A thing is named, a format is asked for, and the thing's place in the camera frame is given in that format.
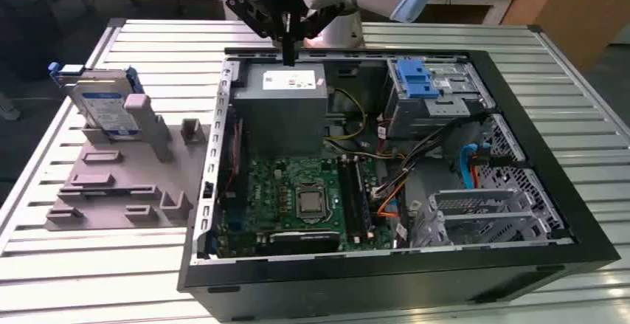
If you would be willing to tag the black RAM slot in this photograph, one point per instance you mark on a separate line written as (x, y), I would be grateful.
(347, 198)

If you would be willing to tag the green motherboard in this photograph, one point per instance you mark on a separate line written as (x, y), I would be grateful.
(275, 180)

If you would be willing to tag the silver CPU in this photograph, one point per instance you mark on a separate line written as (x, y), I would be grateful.
(311, 203)

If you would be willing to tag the black graphics card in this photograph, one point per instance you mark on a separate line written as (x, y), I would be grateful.
(300, 241)

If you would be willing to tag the CPU socket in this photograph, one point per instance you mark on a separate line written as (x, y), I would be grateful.
(311, 187)

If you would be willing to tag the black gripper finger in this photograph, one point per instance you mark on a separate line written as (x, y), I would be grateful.
(315, 19)
(251, 14)

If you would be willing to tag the brown wooden cabinet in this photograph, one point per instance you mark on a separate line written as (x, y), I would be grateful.
(580, 6)

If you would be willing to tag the hard disk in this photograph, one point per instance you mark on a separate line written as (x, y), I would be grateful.
(102, 106)

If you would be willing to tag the grey parts rack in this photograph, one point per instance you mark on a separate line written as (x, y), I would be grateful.
(122, 169)

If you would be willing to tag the metal disk bay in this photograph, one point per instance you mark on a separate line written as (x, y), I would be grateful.
(487, 216)

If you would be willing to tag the black PC case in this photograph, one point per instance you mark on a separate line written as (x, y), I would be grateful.
(344, 283)

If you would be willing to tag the blue drive latch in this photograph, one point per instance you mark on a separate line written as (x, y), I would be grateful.
(415, 80)

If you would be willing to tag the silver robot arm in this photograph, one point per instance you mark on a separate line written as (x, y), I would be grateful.
(344, 29)

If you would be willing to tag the grey metal foot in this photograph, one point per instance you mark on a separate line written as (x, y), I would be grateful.
(9, 108)

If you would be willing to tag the metal optical drive cage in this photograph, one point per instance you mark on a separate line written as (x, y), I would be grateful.
(408, 117)

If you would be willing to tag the grey power supply unit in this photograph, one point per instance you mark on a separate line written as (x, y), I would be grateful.
(275, 124)

